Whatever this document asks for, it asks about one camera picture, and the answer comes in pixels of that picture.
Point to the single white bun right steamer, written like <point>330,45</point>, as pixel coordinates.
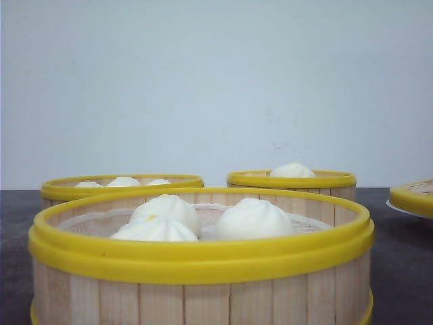
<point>293,170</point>

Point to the white plate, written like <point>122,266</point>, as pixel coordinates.
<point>390,205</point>

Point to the white bun right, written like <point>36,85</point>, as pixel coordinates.
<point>253,218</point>

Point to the bamboo steamer lid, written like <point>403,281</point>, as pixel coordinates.
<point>415,197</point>

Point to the white bun back left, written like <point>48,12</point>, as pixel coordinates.
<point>169,206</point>

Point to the white bun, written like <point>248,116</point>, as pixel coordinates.
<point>253,218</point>
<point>169,206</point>
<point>157,229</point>

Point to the white cloth liner front steamer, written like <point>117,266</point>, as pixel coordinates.
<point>105,224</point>

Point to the white bun front left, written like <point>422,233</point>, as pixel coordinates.
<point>157,229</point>

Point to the bamboo steamer basket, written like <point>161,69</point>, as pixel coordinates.
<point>318,278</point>
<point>332,183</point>
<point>57,191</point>

